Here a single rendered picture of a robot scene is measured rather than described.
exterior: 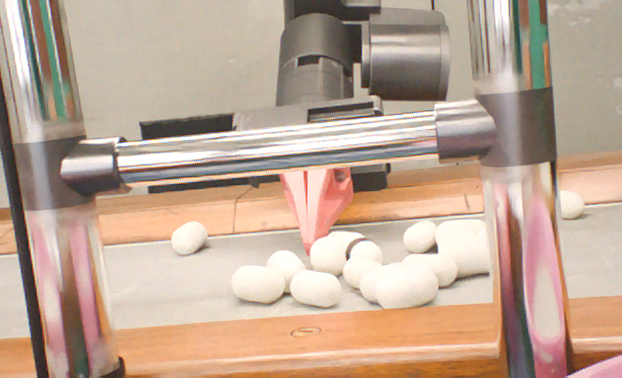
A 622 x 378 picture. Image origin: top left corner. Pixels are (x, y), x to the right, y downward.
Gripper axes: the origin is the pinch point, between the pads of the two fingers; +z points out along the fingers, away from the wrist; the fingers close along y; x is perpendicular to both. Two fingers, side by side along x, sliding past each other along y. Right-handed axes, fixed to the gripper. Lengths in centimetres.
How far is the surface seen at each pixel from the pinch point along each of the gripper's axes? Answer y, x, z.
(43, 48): -3.6, -25.7, 12.3
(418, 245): 6.6, 1.3, 0.2
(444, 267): 8.0, -4.2, 6.1
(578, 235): 16.4, 3.5, -1.3
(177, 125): -67, 128, -154
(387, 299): 5.2, -6.5, 9.5
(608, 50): 58, 125, -160
